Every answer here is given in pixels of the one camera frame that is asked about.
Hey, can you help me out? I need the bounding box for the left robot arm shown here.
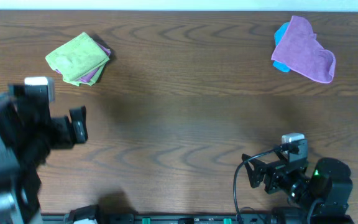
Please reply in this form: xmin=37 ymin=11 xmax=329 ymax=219
xmin=0 ymin=93 xmax=88 ymax=223

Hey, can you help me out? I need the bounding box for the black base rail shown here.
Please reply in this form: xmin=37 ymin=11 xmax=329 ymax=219
xmin=41 ymin=205 xmax=354 ymax=224

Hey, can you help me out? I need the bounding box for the light green microfiber cloth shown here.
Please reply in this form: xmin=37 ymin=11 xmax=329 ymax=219
xmin=45 ymin=32 xmax=108 ymax=81

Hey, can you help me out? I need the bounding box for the blue cloth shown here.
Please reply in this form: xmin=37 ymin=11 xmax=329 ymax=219
xmin=273 ymin=22 xmax=290 ymax=73

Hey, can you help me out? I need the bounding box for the large purple cloth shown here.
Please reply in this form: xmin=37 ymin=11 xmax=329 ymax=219
xmin=271 ymin=16 xmax=336 ymax=84

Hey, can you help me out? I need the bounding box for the right black cable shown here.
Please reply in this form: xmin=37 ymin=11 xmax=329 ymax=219
xmin=232 ymin=146 xmax=291 ymax=224

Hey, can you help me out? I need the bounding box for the folded green cloth under purple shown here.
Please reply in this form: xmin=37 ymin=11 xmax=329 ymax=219
xmin=63 ymin=63 xmax=106 ymax=86

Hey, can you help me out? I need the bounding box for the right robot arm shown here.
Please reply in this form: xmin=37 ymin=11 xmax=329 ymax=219
xmin=242 ymin=152 xmax=354 ymax=223

